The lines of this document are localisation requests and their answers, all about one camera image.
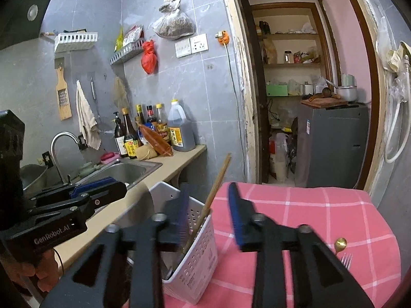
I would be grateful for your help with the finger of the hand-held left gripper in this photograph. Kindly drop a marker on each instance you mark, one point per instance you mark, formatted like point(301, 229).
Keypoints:
point(109, 192)
point(93, 184)

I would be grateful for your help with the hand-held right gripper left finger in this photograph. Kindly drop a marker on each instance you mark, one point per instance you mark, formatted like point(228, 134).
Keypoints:
point(183, 205)

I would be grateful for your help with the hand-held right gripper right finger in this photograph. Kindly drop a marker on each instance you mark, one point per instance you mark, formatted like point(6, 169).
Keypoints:
point(236, 211)

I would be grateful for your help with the wooden chopstick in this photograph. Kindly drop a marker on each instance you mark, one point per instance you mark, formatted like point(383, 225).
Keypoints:
point(216, 179)
point(220, 180)

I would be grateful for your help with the white perforated utensil holder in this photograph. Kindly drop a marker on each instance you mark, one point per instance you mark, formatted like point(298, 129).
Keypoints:
point(199, 263)

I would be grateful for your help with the small gold spoon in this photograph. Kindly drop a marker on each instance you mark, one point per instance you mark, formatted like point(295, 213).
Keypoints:
point(341, 243)

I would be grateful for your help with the metal fork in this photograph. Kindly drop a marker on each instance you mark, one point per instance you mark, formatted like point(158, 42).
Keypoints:
point(346, 261)

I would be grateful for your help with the person's left hand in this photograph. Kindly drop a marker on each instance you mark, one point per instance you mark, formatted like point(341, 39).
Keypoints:
point(48, 272)

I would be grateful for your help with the steel sink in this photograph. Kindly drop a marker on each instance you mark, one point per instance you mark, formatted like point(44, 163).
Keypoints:
point(128, 173)

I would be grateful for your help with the pink soap dish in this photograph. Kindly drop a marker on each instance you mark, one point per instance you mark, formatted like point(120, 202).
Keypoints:
point(110, 158)

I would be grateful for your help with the beige kitchen counter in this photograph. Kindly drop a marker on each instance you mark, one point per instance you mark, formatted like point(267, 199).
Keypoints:
point(179, 160)

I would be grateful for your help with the dark pump bottle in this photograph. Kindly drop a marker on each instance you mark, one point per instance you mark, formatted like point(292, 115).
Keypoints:
point(119, 141)

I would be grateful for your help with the metal basin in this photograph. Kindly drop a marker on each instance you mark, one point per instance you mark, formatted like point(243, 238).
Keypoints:
point(32, 176)

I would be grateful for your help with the metal faucet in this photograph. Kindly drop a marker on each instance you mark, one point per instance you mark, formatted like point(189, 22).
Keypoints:
point(64, 133)

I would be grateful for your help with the beige towel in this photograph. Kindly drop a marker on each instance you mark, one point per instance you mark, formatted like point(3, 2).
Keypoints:
point(86, 118)

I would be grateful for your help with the brown orange packet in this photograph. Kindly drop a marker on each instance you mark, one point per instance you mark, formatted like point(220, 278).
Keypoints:
point(157, 142)

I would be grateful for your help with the large oil jug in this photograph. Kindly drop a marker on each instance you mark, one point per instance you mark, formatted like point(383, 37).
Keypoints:
point(181, 131)

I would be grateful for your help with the sauce bottle with pale cap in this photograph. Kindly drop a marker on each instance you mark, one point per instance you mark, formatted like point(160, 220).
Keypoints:
point(162, 125)

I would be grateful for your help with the pink checked tablecloth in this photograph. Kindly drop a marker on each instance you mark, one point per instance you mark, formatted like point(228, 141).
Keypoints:
point(321, 218)

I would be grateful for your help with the dark bottle with gold cap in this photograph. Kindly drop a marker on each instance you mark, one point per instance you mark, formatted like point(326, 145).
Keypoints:
point(139, 112)

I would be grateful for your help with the wooden grater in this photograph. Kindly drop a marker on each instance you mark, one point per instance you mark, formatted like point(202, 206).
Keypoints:
point(64, 102)

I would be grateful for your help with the dark bottle with black cap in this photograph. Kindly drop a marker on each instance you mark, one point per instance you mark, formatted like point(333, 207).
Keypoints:
point(150, 114)

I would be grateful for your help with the hanging beige scrubber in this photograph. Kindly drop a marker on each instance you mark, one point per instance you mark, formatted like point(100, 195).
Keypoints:
point(122, 96)

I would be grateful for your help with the hanging metal utensil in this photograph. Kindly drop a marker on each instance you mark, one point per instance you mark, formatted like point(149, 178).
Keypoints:
point(93, 89)

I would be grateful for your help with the dark wooden door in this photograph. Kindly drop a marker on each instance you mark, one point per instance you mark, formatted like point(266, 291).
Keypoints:
point(257, 102)

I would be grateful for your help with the grey cabinet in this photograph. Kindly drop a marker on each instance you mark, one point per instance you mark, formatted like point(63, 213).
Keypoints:
point(330, 144)

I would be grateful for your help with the green box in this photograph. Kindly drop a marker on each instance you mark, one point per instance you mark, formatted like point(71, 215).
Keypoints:
point(276, 90)

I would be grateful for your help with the red plastic bag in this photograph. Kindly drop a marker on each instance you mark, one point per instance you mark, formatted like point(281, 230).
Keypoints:
point(149, 61)

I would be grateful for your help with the wooden cutting board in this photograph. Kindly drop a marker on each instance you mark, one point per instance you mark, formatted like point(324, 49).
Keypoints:
point(324, 103)

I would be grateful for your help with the yellow packet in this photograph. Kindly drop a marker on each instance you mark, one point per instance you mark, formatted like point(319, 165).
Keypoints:
point(119, 40)

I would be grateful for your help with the wooden ladle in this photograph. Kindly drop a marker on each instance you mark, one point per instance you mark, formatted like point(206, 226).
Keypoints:
point(327, 91)

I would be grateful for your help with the red and white packets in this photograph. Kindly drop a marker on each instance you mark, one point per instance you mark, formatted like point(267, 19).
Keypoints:
point(131, 35)

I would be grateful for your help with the white pot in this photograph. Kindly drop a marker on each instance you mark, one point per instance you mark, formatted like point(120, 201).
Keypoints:
point(346, 93)

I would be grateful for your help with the glass jar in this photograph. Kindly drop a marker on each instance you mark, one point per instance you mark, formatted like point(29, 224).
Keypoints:
point(288, 57)

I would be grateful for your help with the orange plug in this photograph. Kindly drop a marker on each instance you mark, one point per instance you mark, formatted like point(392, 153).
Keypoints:
point(223, 37)

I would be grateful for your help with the clear bag of dark dried goods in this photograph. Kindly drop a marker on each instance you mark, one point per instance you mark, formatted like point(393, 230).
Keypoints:
point(175, 27)

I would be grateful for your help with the black range hood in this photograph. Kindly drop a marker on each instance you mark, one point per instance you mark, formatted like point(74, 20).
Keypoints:
point(19, 22)

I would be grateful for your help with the wooden shelf unit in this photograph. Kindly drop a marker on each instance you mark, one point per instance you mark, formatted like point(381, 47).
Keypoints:
point(289, 34)

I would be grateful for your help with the clear bag of pale contents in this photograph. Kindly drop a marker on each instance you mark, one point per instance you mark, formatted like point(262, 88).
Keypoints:
point(170, 3)

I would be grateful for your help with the clear hanging plastic bag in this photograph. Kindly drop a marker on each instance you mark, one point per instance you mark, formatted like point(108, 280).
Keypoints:
point(383, 45)

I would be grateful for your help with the cream rubber gloves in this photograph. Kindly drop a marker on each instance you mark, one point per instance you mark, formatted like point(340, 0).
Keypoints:
point(396, 56)

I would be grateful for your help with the worn door frame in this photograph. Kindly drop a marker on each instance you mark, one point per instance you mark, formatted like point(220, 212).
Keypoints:
point(244, 102)

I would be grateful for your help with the metal wall shelf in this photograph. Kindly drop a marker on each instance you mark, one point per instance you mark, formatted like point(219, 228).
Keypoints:
point(126, 53)

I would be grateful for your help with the white wall basket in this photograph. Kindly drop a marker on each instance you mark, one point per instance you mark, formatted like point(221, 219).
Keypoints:
point(75, 40)

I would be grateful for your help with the white light switch panel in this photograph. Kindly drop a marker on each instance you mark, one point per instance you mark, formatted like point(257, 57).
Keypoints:
point(183, 48)

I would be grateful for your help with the white wall socket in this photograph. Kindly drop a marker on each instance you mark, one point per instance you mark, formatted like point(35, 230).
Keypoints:
point(199, 43)

